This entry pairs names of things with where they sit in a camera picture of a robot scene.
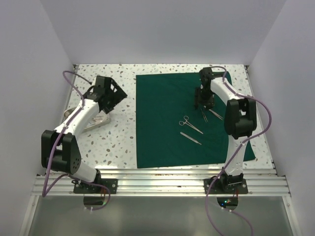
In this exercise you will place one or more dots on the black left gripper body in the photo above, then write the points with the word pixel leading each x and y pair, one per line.
pixel 108 94

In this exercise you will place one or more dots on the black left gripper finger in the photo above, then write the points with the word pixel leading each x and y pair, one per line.
pixel 116 94
pixel 108 107

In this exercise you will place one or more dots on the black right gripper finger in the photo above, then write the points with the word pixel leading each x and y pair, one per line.
pixel 196 97
pixel 210 103

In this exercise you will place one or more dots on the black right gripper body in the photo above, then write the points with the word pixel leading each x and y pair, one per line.
pixel 204 96

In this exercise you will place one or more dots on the stainless steel tray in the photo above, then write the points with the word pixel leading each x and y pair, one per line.
pixel 91 125

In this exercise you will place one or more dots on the short steel tweezers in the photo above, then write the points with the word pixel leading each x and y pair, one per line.
pixel 204 116

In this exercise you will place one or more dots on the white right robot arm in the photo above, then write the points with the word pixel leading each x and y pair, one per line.
pixel 239 121

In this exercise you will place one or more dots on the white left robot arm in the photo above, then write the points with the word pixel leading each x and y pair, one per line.
pixel 59 147

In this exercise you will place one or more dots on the dark green surgical cloth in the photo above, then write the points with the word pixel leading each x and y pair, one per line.
pixel 162 100

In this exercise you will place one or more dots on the flat steel tweezers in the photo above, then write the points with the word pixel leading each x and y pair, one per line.
pixel 216 114

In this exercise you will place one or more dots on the steel scissor forceps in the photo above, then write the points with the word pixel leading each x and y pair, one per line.
pixel 185 121

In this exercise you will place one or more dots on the steel scalpel handle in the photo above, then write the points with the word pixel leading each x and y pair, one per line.
pixel 190 138

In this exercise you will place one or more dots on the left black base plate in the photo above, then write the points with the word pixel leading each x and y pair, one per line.
pixel 100 186

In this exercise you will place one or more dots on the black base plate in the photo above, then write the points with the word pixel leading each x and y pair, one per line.
pixel 100 186
pixel 217 187

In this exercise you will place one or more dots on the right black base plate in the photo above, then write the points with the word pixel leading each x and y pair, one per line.
pixel 217 187

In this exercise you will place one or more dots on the aluminium rail frame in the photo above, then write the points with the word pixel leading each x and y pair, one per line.
pixel 161 201

